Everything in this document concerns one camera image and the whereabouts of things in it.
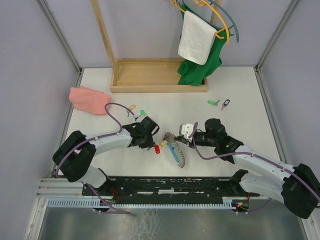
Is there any metal keyring band blue handle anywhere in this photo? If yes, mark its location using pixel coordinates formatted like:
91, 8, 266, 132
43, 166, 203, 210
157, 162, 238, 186
168, 140, 185, 169

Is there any red tag key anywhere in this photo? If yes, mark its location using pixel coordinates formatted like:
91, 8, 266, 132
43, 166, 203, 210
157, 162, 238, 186
153, 144, 161, 155

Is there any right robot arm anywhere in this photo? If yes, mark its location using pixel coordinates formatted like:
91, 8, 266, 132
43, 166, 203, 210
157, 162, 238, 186
174, 118, 320, 219

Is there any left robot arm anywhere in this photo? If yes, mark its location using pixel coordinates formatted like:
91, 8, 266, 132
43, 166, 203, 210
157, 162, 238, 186
52, 116, 160, 195

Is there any yellow tag key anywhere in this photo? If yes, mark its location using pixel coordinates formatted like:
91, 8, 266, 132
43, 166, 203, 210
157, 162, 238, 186
126, 104, 136, 117

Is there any green tag key right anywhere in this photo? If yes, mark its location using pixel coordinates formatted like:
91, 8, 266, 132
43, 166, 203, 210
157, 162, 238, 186
207, 100, 220, 106

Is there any black tag key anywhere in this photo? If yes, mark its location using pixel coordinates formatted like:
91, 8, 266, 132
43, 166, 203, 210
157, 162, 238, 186
221, 99, 230, 111

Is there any pink folded cloth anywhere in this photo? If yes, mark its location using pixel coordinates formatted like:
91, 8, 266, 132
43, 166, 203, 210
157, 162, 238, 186
69, 86, 112, 116

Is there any green shirt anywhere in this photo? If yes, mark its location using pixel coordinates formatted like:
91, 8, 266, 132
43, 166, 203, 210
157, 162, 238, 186
177, 3, 229, 86

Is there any white towel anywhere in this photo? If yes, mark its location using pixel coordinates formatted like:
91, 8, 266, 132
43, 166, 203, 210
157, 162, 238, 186
178, 10, 217, 65

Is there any yellow hanger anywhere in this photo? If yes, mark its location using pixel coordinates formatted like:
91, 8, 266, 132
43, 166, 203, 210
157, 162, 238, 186
169, 0, 230, 46

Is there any grey-blue hanger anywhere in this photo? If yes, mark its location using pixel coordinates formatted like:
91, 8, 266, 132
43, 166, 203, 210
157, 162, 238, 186
169, 0, 240, 45

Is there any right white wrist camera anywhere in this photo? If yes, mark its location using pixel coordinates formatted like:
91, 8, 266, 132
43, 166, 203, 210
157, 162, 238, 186
179, 123, 196, 139

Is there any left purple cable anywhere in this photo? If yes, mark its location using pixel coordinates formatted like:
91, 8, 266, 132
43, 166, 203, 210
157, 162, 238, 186
54, 102, 141, 215

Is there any purple cable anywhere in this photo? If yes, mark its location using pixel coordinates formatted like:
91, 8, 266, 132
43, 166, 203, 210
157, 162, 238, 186
190, 121, 320, 215
54, 102, 141, 215

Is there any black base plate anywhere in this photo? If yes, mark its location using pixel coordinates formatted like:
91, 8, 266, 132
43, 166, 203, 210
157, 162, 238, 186
95, 176, 259, 205

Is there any wooden rack frame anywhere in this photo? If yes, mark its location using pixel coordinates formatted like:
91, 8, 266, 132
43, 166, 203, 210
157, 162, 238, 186
90, 0, 209, 94

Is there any white cable duct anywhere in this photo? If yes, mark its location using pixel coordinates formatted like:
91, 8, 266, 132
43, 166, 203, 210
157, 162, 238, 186
47, 196, 251, 210

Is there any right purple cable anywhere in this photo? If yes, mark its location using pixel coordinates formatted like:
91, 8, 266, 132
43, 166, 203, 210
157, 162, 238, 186
190, 121, 320, 215

